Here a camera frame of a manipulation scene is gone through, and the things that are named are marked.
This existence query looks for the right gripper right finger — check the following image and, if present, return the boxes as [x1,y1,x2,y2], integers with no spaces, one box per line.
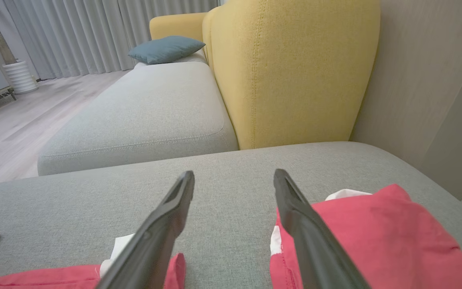
[273,169,372,289]

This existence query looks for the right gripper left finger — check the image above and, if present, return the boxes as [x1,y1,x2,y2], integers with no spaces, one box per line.
[95,171,196,289]

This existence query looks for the red and white shorts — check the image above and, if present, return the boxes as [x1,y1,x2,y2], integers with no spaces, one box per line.
[0,183,462,289]

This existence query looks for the large grey sofa chaise cushion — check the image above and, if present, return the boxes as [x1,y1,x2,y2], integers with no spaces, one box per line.
[0,141,462,289]

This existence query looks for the grey sofa back cushion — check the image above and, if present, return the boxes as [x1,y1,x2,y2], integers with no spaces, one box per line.
[37,50,239,176]

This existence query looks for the wide yellow sofa backrest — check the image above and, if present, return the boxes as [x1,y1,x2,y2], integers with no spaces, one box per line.
[202,0,381,150]

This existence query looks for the teal throw pillow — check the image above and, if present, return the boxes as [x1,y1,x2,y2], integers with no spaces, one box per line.
[128,35,206,65]

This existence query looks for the white ribbed plant pot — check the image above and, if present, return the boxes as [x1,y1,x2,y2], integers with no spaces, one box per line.
[2,60,39,95]

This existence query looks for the low yellow sofa backrest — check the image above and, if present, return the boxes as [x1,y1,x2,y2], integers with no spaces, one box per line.
[149,12,208,41]

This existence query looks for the grey pleated curtain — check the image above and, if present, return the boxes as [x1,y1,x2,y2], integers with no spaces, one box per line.
[0,0,219,81]

